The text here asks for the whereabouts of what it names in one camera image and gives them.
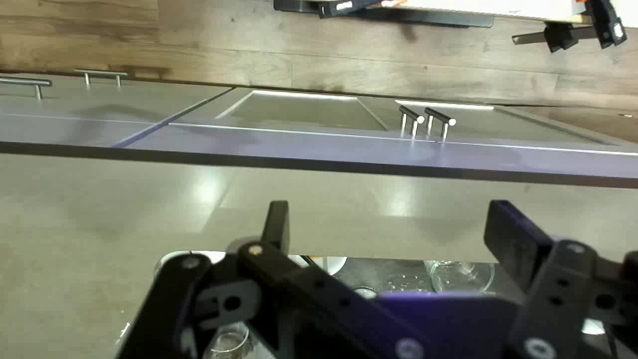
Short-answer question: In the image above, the steel cabinet door handle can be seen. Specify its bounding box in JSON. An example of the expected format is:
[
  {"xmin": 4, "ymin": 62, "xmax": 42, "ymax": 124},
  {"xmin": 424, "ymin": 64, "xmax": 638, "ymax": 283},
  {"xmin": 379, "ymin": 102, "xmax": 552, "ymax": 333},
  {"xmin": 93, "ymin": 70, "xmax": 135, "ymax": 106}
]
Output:
[
  {"xmin": 424, "ymin": 106, "xmax": 460, "ymax": 143},
  {"xmin": 396, "ymin": 104, "xmax": 428, "ymax": 141}
]

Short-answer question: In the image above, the steel drawer handle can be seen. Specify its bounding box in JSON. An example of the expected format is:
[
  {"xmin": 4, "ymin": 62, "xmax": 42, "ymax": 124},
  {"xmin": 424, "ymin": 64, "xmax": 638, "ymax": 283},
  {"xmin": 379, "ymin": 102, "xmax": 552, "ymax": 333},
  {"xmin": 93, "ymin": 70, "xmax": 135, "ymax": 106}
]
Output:
[
  {"xmin": 71, "ymin": 66, "xmax": 129, "ymax": 92},
  {"xmin": 0, "ymin": 74, "xmax": 54, "ymax": 104}
]

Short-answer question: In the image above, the white base cabinet run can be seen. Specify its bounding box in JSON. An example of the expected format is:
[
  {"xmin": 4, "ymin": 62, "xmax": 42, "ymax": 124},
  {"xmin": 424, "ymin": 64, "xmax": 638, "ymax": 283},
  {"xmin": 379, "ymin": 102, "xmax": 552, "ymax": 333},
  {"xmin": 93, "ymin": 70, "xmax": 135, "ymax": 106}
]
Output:
[{"xmin": 0, "ymin": 68, "xmax": 638, "ymax": 189}]

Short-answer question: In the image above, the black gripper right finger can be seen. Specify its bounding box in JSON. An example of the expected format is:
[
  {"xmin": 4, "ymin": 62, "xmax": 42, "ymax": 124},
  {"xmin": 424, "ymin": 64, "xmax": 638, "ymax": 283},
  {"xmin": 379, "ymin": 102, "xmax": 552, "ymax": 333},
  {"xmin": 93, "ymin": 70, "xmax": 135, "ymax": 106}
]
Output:
[{"xmin": 482, "ymin": 197, "xmax": 638, "ymax": 359}]

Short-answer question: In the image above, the robot mounting table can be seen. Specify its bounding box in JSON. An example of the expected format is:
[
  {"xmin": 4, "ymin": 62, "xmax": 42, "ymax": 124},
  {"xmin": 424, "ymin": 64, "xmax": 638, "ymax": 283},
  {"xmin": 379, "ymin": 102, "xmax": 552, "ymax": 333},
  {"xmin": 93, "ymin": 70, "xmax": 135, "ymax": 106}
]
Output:
[{"xmin": 271, "ymin": 0, "xmax": 586, "ymax": 30}]

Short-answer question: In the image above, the black orange bar clamp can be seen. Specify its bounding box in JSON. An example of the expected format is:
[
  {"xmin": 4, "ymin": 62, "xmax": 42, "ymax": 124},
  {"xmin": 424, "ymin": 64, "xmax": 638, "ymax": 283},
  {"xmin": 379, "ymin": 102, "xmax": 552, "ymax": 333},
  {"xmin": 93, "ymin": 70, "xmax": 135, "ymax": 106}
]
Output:
[{"xmin": 510, "ymin": 0, "xmax": 630, "ymax": 54}]

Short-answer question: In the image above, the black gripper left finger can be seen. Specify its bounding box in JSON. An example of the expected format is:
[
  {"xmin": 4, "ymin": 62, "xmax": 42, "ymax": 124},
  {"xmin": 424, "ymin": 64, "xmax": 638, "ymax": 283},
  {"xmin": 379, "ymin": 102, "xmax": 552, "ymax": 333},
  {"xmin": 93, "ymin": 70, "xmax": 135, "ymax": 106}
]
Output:
[{"xmin": 115, "ymin": 197, "xmax": 426, "ymax": 359}]

